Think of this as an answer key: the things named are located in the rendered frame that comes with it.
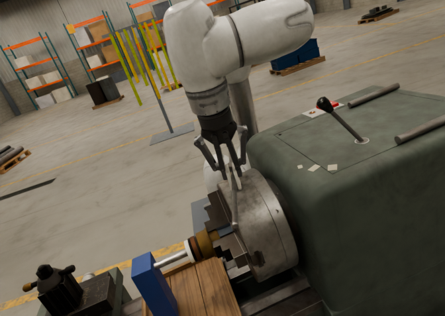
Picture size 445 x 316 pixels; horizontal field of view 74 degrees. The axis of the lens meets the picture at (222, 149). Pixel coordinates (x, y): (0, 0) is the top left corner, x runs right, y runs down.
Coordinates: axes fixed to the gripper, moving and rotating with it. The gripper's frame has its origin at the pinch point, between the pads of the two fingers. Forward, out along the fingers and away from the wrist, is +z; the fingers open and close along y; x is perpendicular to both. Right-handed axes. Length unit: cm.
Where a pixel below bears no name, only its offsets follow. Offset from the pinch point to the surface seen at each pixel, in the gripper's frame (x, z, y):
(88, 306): -9, 29, -53
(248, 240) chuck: -9.7, 13.4, 0.2
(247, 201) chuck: -1.4, 7.9, 2.0
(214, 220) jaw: 3.3, 17.7, -9.5
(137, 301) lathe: 0, 47, -46
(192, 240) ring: -1.3, 19.0, -16.8
